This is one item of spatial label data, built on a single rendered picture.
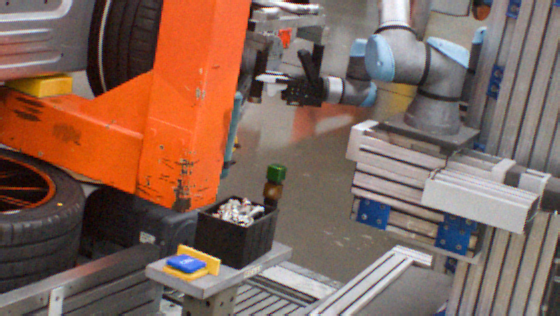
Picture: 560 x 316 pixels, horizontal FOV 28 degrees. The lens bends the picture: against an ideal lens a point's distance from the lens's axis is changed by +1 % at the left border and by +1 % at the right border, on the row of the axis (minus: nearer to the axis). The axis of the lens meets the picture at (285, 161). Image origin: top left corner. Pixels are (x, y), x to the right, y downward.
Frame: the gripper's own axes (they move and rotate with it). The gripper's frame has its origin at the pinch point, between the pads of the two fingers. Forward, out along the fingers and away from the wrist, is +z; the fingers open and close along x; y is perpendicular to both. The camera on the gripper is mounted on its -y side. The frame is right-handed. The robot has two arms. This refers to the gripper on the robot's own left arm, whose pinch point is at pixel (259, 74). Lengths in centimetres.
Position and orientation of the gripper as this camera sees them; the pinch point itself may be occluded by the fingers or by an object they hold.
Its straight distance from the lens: 316.7
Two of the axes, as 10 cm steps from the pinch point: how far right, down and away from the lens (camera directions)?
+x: -2.5, -3.2, 9.2
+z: -9.5, -1.0, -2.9
